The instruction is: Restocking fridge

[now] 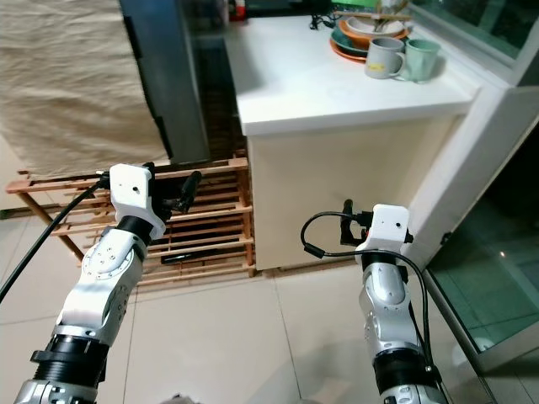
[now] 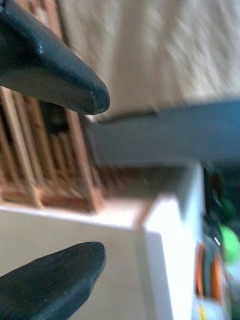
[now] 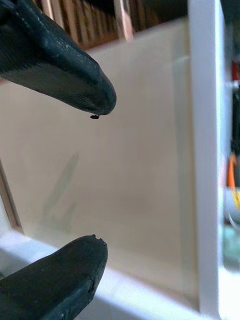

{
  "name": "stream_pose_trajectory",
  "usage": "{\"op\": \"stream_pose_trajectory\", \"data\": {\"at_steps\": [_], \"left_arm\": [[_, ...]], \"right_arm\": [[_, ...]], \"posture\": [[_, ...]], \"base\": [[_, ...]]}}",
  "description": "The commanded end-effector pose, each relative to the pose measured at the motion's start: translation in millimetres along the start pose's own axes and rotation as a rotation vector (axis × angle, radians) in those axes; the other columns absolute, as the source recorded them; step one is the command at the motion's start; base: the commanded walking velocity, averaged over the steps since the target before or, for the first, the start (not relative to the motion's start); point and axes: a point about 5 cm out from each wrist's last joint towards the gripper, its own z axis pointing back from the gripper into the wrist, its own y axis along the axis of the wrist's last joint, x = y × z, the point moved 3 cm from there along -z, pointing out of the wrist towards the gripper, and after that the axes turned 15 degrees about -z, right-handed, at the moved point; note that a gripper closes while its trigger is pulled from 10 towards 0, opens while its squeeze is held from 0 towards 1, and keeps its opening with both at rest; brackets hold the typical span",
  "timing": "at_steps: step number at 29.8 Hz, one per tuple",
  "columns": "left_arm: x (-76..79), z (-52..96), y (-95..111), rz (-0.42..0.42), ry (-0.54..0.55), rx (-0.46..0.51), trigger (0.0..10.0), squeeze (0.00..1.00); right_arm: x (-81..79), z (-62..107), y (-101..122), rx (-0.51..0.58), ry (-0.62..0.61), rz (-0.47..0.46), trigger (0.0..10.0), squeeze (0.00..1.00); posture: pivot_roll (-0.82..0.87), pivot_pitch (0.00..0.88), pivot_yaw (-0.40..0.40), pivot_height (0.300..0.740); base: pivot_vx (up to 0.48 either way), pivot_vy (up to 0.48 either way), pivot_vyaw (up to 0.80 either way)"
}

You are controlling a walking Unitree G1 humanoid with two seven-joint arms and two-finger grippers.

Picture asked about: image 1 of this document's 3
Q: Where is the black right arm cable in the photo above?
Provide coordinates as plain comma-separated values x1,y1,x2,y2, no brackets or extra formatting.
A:
301,210,435,371

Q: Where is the grey mini fridge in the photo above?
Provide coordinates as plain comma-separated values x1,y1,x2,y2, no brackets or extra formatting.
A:
120,0,211,165

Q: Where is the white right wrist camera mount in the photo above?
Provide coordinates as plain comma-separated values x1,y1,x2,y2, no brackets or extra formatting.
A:
355,205,412,253

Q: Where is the coiled thin black cable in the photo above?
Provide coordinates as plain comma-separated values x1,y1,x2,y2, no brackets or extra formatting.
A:
307,12,342,32

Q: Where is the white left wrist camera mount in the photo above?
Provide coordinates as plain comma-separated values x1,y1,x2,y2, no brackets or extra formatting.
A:
108,164,163,241

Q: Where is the beige kitchen base cabinet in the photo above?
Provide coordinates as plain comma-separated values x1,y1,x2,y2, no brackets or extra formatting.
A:
0,135,24,211

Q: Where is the white counter cabinet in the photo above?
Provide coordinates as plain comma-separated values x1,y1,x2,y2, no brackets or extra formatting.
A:
223,13,485,272

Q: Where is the wooden utensil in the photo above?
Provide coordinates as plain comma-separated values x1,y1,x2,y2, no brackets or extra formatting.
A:
375,0,414,22

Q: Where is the teal plate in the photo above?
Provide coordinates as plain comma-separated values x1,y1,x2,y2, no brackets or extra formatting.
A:
330,21,409,51

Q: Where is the wooden slatted rack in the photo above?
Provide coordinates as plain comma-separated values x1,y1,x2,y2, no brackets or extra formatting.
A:
7,151,258,291

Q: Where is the pale green mug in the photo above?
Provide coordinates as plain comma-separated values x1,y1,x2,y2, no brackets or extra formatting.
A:
403,38,443,84

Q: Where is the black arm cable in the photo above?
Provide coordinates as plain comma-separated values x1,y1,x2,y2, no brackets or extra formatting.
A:
301,210,435,371
0,175,115,304

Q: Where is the white bowl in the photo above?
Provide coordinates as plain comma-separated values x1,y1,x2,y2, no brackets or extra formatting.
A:
345,13,412,39

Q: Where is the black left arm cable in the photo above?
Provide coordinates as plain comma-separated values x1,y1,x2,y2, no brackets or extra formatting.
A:
0,175,115,304

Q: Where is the orange plate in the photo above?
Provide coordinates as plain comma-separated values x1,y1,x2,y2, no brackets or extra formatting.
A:
328,29,412,62

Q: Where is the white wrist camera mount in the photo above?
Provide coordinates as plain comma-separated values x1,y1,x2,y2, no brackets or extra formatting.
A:
108,164,163,241
355,205,412,253

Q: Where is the grey mug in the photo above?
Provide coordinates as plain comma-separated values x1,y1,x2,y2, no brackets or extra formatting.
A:
365,37,408,81

